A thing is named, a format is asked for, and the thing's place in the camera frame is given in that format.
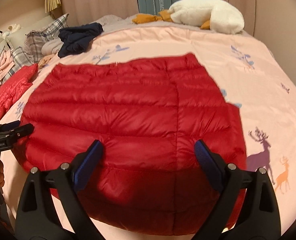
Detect grey blanket roll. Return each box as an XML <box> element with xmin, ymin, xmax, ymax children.
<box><xmin>41</xmin><ymin>38</ymin><xmax>63</xmax><ymax>56</ymax></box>

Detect white plush goose toy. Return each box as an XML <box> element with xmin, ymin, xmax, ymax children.
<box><xmin>132</xmin><ymin>0</ymin><xmax>245</xmax><ymax>34</ymax></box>

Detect grey bed sheet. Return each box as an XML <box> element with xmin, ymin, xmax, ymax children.
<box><xmin>92</xmin><ymin>13</ymin><xmax>251</xmax><ymax>38</ymax></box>

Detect light red down jacket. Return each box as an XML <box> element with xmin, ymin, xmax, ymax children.
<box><xmin>0</xmin><ymin>63</ymin><xmax>39</xmax><ymax>120</ymax></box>

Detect grey plaid pillow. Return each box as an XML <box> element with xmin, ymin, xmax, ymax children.
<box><xmin>2</xmin><ymin>14</ymin><xmax>69</xmax><ymax>83</ymax></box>

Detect small plush toys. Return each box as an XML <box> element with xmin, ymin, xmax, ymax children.
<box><xmin>0</xmin><ymin>24</ymin><xmax>21</xmax><ymax>43</ymax></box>

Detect pink printed duvet cover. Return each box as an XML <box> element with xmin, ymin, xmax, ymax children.
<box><xmin>2</xmin><ymin>27</ymin><xmax>296</xmax><ymax>232</ymax></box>

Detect orange small plush toy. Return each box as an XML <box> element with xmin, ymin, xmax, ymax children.
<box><xmin>38</xmin><ymin>54</ymin><xmax>55</xmax><ymax>69</ymax></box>

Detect dark red down jacket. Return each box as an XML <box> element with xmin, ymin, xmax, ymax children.
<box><xmin>13</xmin><ymin>54</ymin><xmax>246</xmax><ymax>236</ymax></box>

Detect navy blue garment pile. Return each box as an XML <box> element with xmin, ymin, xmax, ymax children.
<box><xmin>58</xmin><ymin>22</ymin><xmax>103</xmax><ymax>58</ymax></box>

